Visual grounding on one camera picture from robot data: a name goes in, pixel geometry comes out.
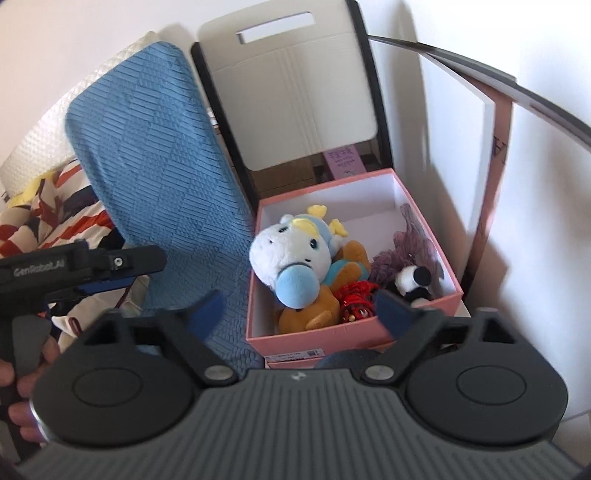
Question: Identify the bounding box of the red tasselled ornament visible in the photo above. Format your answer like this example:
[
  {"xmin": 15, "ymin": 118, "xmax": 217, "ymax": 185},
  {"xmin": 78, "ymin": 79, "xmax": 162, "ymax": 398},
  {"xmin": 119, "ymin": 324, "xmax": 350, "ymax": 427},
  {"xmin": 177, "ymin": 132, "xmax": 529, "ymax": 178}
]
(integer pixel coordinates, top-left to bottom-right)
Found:
[{"xmin": 333, "ymin": 281, "xmax": 380, "ymax": 323}]

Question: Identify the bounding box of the blue textured sofa cover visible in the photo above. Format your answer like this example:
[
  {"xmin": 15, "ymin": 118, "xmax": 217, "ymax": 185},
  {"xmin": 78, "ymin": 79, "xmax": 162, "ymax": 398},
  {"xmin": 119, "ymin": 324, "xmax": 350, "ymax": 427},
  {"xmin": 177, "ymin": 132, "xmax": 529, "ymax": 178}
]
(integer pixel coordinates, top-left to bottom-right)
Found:
[{"xmin": 65, "ymin": 41, "xmax": 269, "ymax": 370}]

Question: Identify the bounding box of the brown bear plush toy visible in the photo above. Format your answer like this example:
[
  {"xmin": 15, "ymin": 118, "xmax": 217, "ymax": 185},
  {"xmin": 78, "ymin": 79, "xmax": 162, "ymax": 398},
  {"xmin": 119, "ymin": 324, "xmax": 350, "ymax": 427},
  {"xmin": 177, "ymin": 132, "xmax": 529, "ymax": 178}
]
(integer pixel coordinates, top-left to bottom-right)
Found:
[{"xmin": 277, "ymin": 240, "xmax": 372, "ymax": 334}]

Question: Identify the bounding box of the purple organza flower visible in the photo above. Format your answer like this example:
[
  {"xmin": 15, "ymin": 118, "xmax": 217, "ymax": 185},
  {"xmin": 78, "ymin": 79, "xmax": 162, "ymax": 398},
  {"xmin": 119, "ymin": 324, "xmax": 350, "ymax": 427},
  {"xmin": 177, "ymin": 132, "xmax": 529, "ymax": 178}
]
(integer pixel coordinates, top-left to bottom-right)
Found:
[{"xmin": 369, "ymin": 203, "xmax": 439, "ymax": 289}]

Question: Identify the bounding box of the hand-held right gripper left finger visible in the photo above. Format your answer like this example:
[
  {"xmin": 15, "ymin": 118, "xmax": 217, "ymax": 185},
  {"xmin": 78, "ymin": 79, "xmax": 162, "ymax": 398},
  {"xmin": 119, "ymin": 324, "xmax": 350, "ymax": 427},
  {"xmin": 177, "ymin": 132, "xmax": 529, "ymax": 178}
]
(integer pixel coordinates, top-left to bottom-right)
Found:
[{"xmin": 83, "ymin": 290, "xmax": 238, "ymax": 388}]

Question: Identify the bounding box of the white duck plush toy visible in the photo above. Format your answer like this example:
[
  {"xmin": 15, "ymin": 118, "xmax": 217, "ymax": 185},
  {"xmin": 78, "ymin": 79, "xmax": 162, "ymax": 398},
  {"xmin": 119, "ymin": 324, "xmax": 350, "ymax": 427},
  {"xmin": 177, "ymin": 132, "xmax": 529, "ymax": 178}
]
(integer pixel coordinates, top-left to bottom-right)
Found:
[{"xmin": 249, "ymin": 204, "xmax": 349, "ymax": 309}]

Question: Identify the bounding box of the white quilted pillow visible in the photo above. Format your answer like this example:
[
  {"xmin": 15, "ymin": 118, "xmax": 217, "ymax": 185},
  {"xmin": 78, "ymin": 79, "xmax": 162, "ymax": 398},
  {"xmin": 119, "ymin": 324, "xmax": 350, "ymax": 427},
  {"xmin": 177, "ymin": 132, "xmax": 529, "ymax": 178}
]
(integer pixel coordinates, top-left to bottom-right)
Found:
[{"xmin": 0, "ymin": 30, "xmax": 160, "ymax": 197}]

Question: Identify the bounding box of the white panel with pink edge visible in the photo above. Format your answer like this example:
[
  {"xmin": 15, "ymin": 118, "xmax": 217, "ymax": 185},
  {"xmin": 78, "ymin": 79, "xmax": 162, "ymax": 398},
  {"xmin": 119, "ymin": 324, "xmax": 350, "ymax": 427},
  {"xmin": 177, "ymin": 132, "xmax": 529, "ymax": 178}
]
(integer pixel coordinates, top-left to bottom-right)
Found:
[{"xmin": 416, "ymin": 46, "xmax": 515, "ymax": 296}]

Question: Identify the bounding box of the small panda plush toy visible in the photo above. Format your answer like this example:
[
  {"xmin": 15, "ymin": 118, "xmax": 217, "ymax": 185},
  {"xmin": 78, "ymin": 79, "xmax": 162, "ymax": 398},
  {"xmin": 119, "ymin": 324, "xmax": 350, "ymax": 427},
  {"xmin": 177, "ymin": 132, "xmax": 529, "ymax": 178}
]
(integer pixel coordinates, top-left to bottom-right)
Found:
[{"xmin": 393, "ymin": 264, "xmax": 446, "ymax": 308}]

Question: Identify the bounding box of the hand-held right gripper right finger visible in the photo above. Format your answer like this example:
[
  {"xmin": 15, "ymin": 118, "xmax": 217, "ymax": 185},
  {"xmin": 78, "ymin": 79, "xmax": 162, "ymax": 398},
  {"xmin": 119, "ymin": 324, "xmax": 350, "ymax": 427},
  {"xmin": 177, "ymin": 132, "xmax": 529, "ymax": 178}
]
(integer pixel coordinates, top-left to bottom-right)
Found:
[{"xmin": 360, "ymin": 290, "xmax": 520, "ymax": 386}]

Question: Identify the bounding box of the person's left hand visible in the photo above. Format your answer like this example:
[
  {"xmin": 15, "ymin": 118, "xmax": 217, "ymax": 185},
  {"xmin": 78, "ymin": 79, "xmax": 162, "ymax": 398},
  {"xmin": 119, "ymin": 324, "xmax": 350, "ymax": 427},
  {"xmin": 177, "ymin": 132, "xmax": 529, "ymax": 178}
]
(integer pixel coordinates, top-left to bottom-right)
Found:
[{"xmin": 0, "ymin": 337, "xmax": 63, "ymax": 446}]

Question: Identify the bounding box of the beige folding chair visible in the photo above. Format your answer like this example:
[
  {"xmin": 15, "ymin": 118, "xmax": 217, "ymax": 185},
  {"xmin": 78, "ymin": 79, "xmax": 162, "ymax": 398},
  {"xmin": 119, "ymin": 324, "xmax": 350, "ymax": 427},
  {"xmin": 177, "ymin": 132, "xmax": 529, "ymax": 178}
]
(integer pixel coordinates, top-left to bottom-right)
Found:
[{"xmin": 190, "ymin": 0, "xmax": 395, "ymax": 210}]

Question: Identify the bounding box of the small pink carton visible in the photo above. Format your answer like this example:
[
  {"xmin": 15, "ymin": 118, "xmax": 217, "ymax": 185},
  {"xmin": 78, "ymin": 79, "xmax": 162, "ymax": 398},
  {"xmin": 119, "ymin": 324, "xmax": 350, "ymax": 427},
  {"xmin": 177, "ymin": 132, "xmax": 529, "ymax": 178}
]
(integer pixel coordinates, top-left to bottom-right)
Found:
[{"xmin": 323, "ymin": 144, "xmax": 368, "ymax": 181}]

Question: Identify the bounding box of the printed blanket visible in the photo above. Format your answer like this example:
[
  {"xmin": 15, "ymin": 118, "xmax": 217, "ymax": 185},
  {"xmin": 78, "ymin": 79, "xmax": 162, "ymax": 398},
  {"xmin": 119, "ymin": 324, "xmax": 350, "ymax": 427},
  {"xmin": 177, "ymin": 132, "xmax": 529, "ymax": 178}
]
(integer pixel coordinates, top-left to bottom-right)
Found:
[{"xmin": 0, "ymin": 159, "xmax": 153, "ymax": 352}]

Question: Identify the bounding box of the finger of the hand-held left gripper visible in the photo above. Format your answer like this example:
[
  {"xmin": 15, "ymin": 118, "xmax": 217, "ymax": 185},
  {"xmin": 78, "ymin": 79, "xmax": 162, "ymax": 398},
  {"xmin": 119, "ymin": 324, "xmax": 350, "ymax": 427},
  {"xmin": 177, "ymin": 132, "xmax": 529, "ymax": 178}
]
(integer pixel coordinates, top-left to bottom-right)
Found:
[
  {"xmin": 76, "ymin": 276, "xmax": 139, "ymax": 296},
  {"xmin": 88, "ymin": 244, "xmax": 168, "ymax": 283}
]

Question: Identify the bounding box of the pink cardboard box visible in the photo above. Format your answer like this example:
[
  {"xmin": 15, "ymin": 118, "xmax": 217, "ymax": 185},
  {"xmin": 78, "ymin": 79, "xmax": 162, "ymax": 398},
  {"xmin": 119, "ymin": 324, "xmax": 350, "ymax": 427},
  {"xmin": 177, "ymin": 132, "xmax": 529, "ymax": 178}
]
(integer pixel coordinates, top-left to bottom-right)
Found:
[{"xmin": 245, "ymin": 167, "xmax": 464, "ymax": 356}]

